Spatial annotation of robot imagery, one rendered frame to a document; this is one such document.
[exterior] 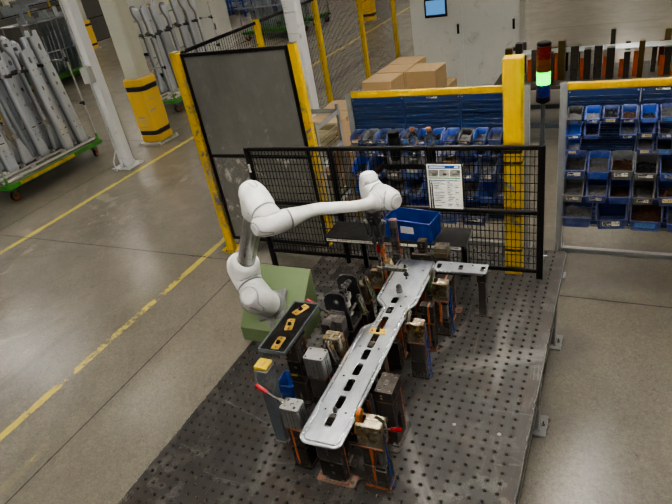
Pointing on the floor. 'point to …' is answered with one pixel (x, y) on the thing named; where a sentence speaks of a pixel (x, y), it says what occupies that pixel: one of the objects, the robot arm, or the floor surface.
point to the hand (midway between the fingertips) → (377, 242)
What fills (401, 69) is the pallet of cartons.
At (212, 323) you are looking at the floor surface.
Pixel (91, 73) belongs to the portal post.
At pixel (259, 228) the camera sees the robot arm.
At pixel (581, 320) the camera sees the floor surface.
